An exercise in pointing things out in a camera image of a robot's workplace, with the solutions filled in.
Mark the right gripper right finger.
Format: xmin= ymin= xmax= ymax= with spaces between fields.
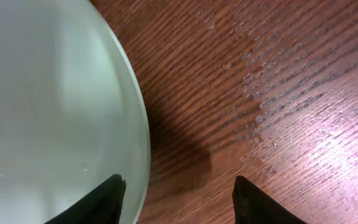
xmin=232 ymin=175 xmax=306 ymax=224

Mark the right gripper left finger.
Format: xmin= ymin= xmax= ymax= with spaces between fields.
xmin=45 ymin=174 xmax=126 ymax=224

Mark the light green plate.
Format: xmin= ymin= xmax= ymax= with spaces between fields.
xmin=0 ymin=0 xmax=150 ymax=223

